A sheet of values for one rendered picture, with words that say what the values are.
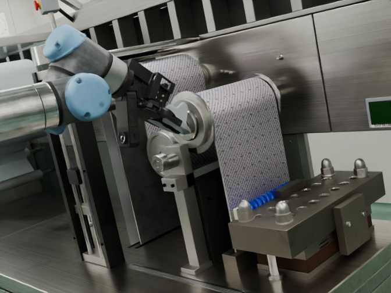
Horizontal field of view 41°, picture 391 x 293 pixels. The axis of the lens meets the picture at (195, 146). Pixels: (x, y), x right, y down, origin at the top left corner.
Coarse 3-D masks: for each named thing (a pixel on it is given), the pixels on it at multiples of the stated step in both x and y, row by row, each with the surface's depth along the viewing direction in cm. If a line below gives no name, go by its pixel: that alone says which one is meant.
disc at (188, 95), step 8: (176, 96) 122; (184, 96) 120; (192, 96) 118; (200, 104) 117; (208, 112) 116; (208, 120) 116; (208, 128) 117; (208, 136) 118; (208, 144) 118; (192, 152) 123; (200, 152) 121
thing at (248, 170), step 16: (240, 144) 123; (256, 144) 127; (272, 144) 131; (224, 160) 119; (240, 160) 123; (256, 160) 127; (272, 160) 131; (224, 176) 119; (240, 176) 123; (256, 176) 127; (272, 176) 131; (288, 176) 135; (240, 192) 123; (256, 192) 127
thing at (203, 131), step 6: (180, 102) 119; (186, 102) 118; (192, 102) 117; (192, 108) 117; (198, 108) 116; (198, 114) 116; (204, 114) 116; (198, 120) 117; (204, 120) 116; (204, 126) 116; (198, 132) 118; (204, 132) 116; (180, 138) 123; (198, 138) 118; (204, 138) 118; (192, 144) 120; (198, 144) 119
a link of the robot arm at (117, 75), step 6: (114, 60) 101; (120, 60) 103; (114, 66) 100; (120, 66) 102; (126, 66) 103; (108, 72) 100; (114, 72) 100; (120, 72) 101; (126, 72) 102; (108, 78) 100; (114, 78) 101; (120, 78) 102; (108, 84) 101; (114, 84) 101; (120, 84) 102; (114, 90) 102
